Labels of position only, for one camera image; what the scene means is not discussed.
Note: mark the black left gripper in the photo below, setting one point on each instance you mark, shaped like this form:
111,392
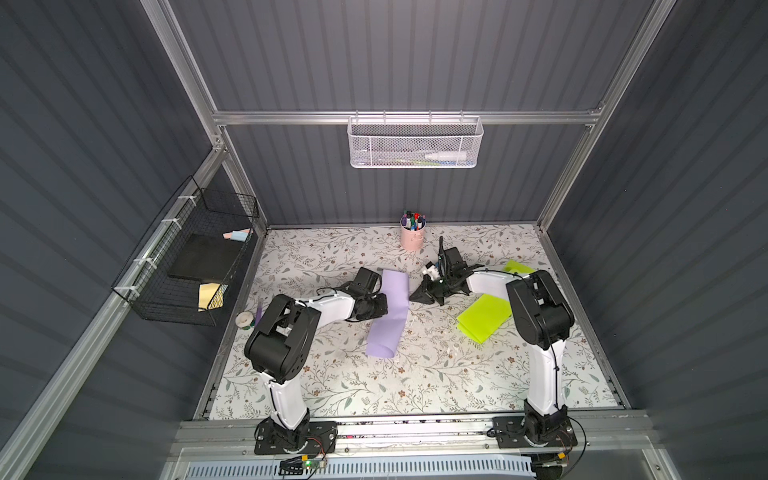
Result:
377,306

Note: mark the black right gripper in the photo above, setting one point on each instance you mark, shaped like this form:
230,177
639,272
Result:
437,285

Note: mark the lavender paper sheet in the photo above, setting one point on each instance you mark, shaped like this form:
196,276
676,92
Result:
385,333

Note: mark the lime green paper sheet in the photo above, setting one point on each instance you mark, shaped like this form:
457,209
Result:
483,318

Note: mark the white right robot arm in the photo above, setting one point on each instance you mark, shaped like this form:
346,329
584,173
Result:
542,318

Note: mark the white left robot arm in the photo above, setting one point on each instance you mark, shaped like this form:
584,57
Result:
279,346

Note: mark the pink pen cup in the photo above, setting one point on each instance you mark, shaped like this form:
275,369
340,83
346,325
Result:
411,235

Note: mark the colored markers in cup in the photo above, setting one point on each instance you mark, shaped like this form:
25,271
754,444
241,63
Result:
412,221

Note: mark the purple marker pen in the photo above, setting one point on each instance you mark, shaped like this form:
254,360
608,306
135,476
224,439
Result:
257,314

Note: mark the white tape roll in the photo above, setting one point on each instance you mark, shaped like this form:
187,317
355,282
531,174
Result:
245,320

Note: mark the white bottle in basket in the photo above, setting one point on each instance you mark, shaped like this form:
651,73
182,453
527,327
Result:
447,157

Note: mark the pastel sticky notes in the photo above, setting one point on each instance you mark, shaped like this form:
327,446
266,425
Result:
238,235

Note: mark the yellow sticky note pad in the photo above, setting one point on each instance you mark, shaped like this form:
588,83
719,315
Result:
211,296

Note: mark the black notebook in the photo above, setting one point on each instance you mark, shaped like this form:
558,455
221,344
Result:
205,259

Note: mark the green circuit board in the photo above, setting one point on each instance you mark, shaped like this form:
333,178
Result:
301,466

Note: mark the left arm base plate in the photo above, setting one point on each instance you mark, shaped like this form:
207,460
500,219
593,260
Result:
310,438

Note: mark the white wire mesh basket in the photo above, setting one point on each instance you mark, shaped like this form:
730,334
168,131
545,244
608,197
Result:
401,142

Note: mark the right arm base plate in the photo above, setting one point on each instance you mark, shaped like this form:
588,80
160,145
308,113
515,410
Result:
520,431

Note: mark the black wire wall basket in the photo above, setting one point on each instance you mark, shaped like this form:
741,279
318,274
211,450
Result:
145,285

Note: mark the aluminium mounting rail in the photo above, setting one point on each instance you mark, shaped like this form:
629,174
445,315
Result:
416,434

